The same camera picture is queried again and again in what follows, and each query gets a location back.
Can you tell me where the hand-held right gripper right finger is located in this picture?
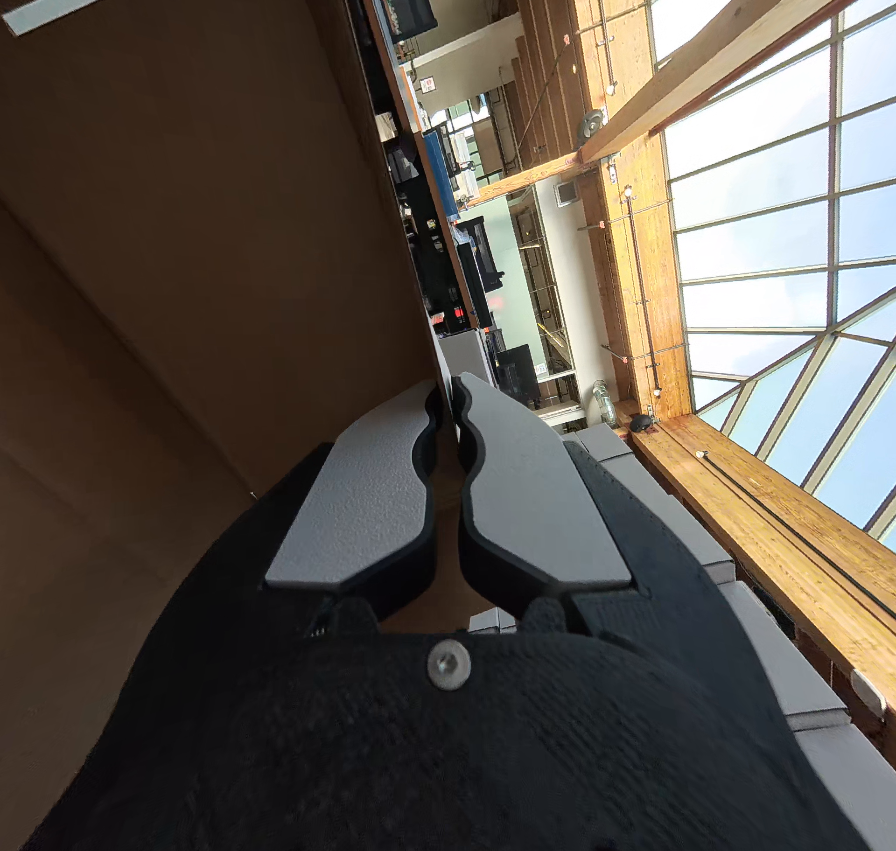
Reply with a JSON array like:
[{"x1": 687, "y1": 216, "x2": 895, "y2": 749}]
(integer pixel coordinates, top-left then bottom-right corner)
[{"x1": 451, "y1": 373, "x2": 639, "y2": 617}]

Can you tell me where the black monitor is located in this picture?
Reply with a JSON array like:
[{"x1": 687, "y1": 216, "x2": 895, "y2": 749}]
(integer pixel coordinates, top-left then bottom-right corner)
[{"x1": 493, "y1": 346, "x2": 543, "y2": 407}]

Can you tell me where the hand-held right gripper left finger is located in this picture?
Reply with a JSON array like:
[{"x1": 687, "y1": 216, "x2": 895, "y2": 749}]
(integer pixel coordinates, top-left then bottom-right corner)
[{"x1": 263, "y1": 378, "x2": 443, "y2": 617}]

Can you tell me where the diagonal wooden beam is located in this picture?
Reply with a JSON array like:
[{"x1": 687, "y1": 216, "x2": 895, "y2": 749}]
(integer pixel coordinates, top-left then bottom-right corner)
[{"x1": 581, "y1": 0, "x2": 896, "y2": 166}]

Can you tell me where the blue flat box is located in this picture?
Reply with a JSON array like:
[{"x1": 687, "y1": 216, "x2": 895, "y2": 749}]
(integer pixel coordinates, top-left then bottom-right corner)
[{"x1": 422, "y1": 128, "x2": 463, "y2": 223}]

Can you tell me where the black flat device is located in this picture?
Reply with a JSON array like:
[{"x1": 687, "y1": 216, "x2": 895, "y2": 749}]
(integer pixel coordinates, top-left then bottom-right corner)
[{"x1": 455, "y1": 216, "x2": 506, "y2": 309}]

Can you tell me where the large skylight window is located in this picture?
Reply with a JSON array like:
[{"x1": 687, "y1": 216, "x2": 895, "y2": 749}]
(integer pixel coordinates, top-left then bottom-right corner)
[{"x1": 644, "y1": 0, "x2": 896, "y2": 551}]

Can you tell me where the white and brown cardboard box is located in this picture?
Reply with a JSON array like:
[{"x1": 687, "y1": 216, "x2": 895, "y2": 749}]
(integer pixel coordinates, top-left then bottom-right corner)
[{"x1": 0, "y1": 0, "x2": 501, "y2": 851}]

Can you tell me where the wooden window ledge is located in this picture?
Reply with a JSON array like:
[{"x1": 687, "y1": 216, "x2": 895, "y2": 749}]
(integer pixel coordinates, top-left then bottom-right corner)
[{"x1": 630, "y1": 413, "x2": 896, "y2": 761}]

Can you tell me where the stack of white boxes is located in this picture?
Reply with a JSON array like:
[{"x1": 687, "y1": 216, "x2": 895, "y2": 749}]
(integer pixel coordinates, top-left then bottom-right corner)
[{"x1": 441, "y1": 329, "x2": 896, "y2": 851}]

